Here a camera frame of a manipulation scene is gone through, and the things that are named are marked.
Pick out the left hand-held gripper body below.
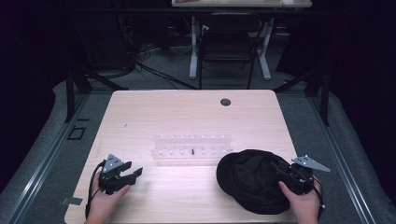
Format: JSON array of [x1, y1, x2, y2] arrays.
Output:
[[98, 153, 136, 196]]

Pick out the grey tape strip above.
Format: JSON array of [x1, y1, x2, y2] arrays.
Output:
[[60, 196, 84, 206]]

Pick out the white-legged desk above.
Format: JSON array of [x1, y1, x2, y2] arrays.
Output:
[[171, 0, 313, 81]]

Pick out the person's left hand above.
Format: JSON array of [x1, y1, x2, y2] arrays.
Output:
[[84, 172, 132, 224]]

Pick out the black chair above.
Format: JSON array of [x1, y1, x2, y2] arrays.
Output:
[[198, 12, 263, 91]]

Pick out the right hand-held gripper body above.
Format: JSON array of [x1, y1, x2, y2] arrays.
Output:
[[284, 154, 332, 196]]

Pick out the black metal frame strut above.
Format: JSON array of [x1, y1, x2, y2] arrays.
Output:
[[64, 60, 129, 123], [273, 63, 332, 127]]

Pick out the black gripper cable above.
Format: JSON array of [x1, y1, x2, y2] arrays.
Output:
[[84, 160, 107, 219], [312, 175, 327, 220]]

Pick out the person's right hand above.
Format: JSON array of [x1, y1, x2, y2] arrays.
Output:
[[277, 175, 323, 224]]

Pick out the clear acrylic rack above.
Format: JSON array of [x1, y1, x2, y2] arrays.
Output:
[[150, 133, 234, 161]]

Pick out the black floor cables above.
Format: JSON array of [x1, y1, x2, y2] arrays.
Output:
[[124, 18, 199, 91]]

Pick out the black cap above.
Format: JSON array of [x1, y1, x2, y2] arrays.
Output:
[[216, 148, 301, 216]]

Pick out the aluminium floor rail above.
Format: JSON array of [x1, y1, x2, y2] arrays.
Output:
[[6, 92, 92, 224], [306, 92, 379, 224]]

